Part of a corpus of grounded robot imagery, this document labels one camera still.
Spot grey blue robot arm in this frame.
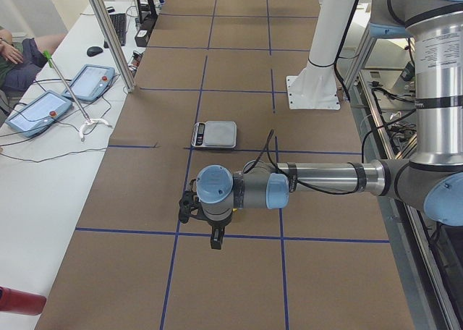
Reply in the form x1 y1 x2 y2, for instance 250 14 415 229
179 0 462 249

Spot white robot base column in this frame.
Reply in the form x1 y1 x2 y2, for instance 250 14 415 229
286 0 359 110

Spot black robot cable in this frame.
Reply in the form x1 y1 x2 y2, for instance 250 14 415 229
242 129 366 195

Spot far blue teach pendant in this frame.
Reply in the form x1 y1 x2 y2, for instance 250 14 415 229
69 64 115 102

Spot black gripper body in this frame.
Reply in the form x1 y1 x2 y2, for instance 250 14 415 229
179 179 235 232

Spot near blue teach pendant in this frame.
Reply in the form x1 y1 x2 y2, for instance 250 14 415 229
6 90 72 138

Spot black computer mouse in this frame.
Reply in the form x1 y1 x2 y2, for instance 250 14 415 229
86 46 103 57

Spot black keyboard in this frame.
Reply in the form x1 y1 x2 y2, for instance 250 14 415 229
109 13 127 46

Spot blue teach pendant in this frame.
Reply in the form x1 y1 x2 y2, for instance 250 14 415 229
6 90 72 138
69 64 115 102

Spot red cylinder object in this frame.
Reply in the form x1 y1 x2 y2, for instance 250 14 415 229
1 287 47 316

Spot seated person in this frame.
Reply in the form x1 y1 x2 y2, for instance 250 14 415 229
1 27 67 92

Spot aluminium frame post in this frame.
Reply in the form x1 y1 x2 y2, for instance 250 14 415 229
88 0 135 93

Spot grey digital kitchen scale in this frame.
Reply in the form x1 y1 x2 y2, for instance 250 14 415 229
191 121 237 149

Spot black power adapter box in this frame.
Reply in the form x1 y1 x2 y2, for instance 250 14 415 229
135 30 150 48

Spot grabber stick with green tip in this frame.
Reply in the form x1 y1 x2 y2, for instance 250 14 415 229
43 50 112 142

